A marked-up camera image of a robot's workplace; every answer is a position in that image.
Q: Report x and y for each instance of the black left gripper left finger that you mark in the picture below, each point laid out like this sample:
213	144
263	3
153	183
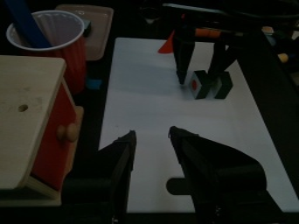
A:
112	175

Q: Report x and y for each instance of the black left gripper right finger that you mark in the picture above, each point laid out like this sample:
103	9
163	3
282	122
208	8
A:
218	175

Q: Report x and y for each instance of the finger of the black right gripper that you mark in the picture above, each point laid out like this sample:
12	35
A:
183	55
223	58

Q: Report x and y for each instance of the black sushi roll piece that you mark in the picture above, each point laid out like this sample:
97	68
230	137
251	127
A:
224	86

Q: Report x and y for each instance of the white cutting board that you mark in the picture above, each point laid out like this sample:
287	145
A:
155	110

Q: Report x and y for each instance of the red orange triangular toy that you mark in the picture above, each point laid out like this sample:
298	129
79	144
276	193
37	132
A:
167	46

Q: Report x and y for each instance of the beige wooden toy knob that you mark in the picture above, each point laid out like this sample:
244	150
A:
267	29

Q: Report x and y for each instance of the yellow orange toy piece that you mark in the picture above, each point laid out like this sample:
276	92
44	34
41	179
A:
283	57

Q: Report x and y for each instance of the small blue block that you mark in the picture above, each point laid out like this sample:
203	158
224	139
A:
93	84

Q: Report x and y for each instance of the red plastic cup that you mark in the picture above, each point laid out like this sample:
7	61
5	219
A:
72	61

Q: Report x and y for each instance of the wooden box with red drawer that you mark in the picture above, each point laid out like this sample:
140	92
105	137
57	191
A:
27	116

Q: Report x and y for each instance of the blue stick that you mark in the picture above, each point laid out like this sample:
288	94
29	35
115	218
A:
27	26

